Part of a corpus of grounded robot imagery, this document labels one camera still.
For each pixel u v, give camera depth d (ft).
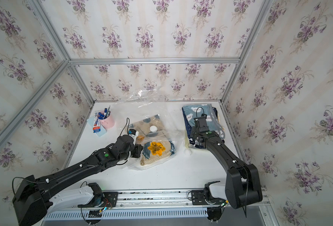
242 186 1.34
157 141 3.05
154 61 3.22
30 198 1.24
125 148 1.98
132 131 2.31
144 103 3.88
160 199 2.45
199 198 2.40
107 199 2.35
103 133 3.24
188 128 3.00
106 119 3.14
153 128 3.22
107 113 3.23
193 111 3.24
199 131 2.16
